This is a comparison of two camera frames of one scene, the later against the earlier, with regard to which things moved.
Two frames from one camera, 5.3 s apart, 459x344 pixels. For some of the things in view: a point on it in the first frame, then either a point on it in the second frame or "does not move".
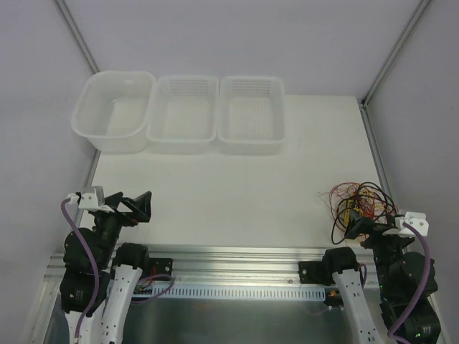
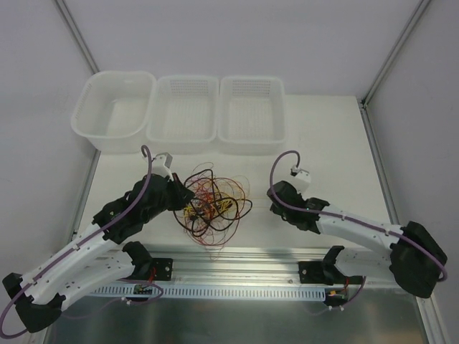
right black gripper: [375, 228] -> [280, 197]
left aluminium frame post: [74, 33] does not move
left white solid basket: [115, 110] does not move
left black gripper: [117, 210] -> [178, 193]
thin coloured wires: [367, 201] -> [219, 201]
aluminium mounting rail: [235, 264] does not move
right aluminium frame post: [366, 97] does not move
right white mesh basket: [252, 115] does not move
